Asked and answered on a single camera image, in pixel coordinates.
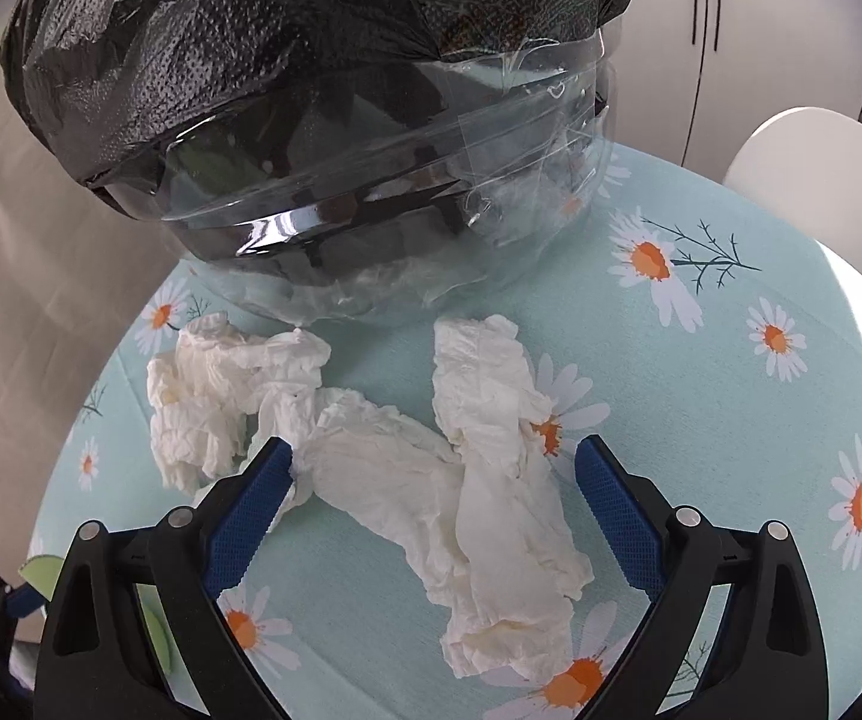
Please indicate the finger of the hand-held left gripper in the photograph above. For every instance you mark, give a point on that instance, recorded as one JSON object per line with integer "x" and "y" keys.
{"x": 22, "y": 598}

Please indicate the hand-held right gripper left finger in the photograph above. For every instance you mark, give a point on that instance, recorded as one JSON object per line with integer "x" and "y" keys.
{"x": 247, "y": 517}

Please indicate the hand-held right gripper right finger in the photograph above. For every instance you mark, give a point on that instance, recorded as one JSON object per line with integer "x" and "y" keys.
{"x": 622, "y": 517}

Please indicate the green paper box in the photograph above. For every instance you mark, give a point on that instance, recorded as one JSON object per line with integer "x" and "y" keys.
{"x": 41, "y": 574}

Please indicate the clear plastic bin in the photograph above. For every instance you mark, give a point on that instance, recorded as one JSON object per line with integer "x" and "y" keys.
{"x": 401, "y": 165}

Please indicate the black plastic bin bag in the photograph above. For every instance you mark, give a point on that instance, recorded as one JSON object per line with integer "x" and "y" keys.
{"x": 213, "y": 15}

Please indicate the beige cloth backdrop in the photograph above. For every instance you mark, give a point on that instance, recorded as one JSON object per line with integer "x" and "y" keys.
{"x": 26, "y": 277}

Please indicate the white chair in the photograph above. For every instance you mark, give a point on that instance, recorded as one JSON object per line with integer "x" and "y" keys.
{"x": 813, "y": 165}

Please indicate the white wardrobe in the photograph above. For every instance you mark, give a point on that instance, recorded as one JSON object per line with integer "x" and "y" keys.
{"x": 775, "y": 15}

